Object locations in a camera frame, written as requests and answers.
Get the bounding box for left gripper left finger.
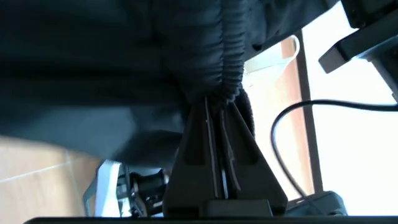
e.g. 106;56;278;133
162;96;221;218

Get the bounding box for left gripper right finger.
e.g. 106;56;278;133
219;101;289;218

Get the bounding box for black shorts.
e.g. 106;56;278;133
0;0;341;170

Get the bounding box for white laundry basket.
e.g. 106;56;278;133
242;34;302;75

